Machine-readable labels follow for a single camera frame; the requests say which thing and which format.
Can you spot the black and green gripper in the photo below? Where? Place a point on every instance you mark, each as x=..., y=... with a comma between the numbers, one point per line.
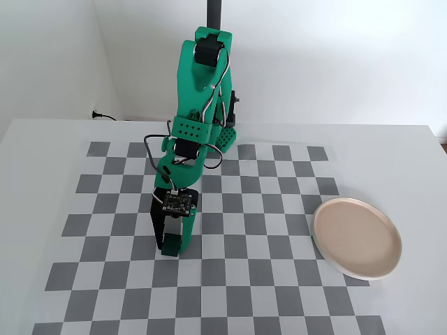
x=187, y=228

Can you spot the dark green dice cube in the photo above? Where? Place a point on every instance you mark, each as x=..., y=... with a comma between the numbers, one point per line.
x=171, y=246

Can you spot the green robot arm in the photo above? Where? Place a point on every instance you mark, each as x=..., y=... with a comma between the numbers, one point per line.
x=195, y=70

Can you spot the green perforated robot base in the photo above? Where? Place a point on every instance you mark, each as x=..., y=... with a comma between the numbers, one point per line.
x=227, y=137

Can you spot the beige round plate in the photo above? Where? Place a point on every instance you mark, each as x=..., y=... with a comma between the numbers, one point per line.
x=356, y=239

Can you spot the grey checkerboard mat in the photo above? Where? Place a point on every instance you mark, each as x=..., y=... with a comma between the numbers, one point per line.
x=223, y=279

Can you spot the black vertical pole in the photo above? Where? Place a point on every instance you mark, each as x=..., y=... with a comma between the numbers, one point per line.
x=214, y=14

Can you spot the black wrist camera board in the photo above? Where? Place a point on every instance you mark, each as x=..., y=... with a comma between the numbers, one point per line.
x=178, y=202

